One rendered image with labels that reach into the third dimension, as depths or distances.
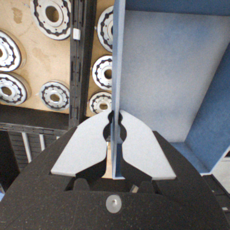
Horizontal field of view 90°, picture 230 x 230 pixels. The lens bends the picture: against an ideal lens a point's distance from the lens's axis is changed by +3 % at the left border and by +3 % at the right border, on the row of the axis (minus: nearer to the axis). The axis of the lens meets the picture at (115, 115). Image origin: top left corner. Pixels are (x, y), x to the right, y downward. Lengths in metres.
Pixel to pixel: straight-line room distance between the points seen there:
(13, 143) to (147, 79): 0.63
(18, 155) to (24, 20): 0.55
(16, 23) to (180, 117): 0.46
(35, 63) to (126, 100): 0.35
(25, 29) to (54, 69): 0.11
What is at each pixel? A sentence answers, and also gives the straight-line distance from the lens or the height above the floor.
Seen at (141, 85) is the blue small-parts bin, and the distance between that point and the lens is 0.17.
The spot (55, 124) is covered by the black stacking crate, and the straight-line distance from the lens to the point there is 0.43.
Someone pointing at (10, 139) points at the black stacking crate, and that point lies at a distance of 0.68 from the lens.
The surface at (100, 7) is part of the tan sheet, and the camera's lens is 0.41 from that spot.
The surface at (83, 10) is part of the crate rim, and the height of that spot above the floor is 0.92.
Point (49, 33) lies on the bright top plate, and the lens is 0.40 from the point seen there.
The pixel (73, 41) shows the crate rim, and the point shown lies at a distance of 0.31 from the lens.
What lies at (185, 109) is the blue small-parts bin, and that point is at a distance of 0.22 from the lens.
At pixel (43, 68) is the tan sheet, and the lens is 0.45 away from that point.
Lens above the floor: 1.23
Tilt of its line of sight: 60 degrees down
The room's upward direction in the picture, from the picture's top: 173 degrees clockwise
